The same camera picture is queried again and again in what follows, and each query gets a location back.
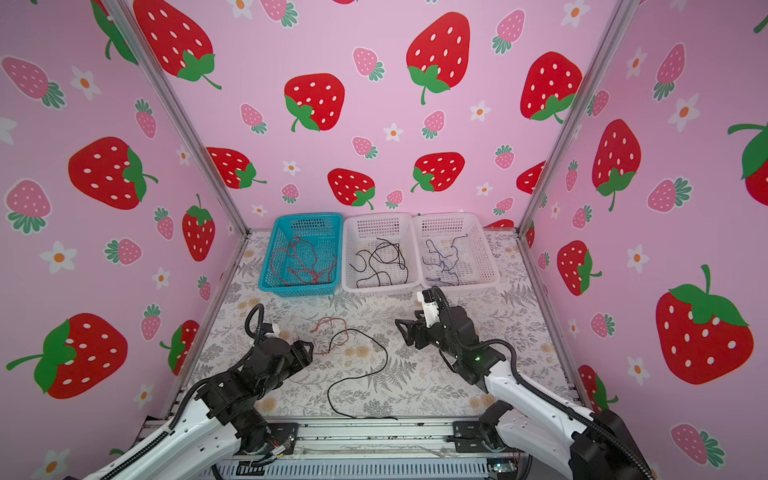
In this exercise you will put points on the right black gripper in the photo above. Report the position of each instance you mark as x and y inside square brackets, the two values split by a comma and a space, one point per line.
[413, 326]

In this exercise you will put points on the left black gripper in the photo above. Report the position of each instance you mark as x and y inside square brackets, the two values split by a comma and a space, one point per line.
[305, 353]

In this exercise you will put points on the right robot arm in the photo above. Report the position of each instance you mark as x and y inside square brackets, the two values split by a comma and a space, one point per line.
[569, 438]

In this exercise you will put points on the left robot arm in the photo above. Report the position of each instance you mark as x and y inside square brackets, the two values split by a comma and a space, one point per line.
[217, 417]

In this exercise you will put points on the right white plastic basket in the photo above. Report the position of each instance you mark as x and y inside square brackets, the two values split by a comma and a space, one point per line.
[454, 254]

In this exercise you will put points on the white plastic basket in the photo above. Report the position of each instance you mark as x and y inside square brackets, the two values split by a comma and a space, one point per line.
[454, 254]
[379, 255]

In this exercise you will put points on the teal plastic basket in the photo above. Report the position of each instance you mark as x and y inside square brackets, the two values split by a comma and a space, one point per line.
[303, 257]

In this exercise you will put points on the middle white plastic basket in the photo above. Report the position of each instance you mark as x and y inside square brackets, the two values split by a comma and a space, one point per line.
[379, 255]

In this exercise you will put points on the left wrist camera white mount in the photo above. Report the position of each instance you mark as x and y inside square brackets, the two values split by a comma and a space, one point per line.
[269, 330]

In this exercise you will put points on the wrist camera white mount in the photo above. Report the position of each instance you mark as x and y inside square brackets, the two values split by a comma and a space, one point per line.
[429, 306]
[269, 330]

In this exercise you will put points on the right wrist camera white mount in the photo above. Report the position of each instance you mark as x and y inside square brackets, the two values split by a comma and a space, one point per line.
[429, 306]

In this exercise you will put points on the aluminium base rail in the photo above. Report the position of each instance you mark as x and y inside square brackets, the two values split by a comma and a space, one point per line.
[411, 448]

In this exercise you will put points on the right corner aluminium post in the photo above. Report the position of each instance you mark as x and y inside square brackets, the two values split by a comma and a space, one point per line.
[616, 29]

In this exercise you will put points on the corner aluminium post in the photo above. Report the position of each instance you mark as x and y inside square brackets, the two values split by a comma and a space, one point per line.
[616, 29]
[129, 28]

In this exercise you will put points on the left corner aluminium post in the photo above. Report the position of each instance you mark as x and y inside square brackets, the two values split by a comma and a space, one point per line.
[129, 28]

